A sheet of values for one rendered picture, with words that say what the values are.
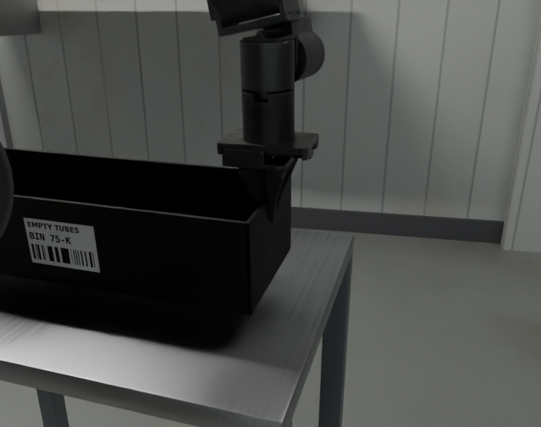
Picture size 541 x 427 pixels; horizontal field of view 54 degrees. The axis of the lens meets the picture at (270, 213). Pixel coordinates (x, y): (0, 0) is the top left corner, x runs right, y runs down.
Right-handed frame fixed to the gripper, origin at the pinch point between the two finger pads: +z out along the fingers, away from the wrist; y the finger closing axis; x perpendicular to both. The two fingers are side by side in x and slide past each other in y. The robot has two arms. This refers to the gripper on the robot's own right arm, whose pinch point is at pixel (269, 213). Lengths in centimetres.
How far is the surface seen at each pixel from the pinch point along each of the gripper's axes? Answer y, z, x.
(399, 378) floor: -16, 96, -92
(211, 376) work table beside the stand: 2.2, 12.6, 14.7
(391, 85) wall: 2, 20, -215
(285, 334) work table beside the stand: -3.2, 13.0, 5.1
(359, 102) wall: 17, 29, -213
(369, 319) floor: -2, 97, -124
